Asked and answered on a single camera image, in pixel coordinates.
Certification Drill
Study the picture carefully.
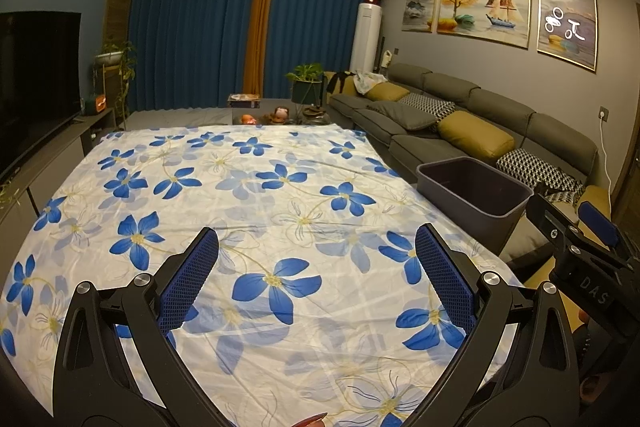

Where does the trailing plant in white bowl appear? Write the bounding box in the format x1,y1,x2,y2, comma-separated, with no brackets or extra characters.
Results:
94,41,137,118

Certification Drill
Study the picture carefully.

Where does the black flat television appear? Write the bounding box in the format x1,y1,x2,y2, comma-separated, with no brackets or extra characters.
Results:
0,11,82,180

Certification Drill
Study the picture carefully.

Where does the potted plant in dark pot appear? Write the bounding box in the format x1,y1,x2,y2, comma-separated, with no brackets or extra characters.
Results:
286,63,326,102

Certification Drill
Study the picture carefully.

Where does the small patterned cushion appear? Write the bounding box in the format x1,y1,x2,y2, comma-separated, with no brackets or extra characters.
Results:
400,93,456,122

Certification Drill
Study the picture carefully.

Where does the small framed landscape painting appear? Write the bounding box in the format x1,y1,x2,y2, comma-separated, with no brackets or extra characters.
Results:
401,0,438,32

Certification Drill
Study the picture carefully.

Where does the white cloth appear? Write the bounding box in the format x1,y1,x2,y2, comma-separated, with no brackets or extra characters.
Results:
352,72,388,94

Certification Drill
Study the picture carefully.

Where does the orange curtain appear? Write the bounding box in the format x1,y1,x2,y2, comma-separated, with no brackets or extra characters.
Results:
242,0,280,98

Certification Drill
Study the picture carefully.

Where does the grey cushion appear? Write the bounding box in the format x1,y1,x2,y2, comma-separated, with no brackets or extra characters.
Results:
367,101,438,132

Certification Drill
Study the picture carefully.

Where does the black cloth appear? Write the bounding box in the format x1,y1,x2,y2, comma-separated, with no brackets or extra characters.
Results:
326,71,356,96

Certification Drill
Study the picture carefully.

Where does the grey sofa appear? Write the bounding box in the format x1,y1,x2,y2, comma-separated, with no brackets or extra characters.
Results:
327,63,599,198

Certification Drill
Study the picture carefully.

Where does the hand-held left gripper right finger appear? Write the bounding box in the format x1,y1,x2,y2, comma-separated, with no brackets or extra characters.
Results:
415,223,583,427

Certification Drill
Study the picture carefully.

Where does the grey television cabinet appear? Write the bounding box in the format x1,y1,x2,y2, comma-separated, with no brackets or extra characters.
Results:
0,109,121,218

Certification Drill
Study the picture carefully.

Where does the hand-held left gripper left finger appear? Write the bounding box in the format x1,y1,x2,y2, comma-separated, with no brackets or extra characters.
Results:
52,227,236,427

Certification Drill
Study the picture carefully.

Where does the white power cable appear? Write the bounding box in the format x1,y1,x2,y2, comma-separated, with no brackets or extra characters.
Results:
597,119,619,198

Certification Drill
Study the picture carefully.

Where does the white standing air conditioner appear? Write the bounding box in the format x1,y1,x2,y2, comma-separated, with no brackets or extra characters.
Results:
349,3,383,72

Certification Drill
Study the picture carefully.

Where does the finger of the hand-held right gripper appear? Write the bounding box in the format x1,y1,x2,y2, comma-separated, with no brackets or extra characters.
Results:
527,194,584,254
577,201,625,249

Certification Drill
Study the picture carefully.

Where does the blue curtain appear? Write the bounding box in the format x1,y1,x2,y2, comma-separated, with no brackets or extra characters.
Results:
129,0,261,110
265,0,386,100

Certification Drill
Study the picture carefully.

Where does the wide framed sailboat painting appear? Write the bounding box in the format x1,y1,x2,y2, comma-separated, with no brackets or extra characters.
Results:
436,0,532,50

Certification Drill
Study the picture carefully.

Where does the wooden wall panel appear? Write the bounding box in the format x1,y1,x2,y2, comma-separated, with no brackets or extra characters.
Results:
102,0,138,112

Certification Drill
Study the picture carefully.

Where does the large patterned cushion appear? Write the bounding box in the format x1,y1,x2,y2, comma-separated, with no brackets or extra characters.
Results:
496,148,585,195

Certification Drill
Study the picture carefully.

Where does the framed painting with glare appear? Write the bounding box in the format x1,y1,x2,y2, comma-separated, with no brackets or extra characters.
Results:
536,0,598,72

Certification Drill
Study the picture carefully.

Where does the large mustard cushion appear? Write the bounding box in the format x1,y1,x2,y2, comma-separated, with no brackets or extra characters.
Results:
437,111,516,158

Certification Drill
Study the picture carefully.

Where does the grey plastic bin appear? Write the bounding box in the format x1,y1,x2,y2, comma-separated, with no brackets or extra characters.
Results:
416,158,535,255

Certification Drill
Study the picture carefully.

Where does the small mustard cushion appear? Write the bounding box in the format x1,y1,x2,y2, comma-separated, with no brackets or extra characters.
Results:
365,83,411,102

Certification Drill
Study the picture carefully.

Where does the wooden plant stand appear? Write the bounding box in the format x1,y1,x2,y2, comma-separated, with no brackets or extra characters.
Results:
92,63,128,128

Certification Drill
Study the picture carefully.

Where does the blue floral tablecloth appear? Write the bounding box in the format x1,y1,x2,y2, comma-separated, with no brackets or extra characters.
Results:
0,124,526,427

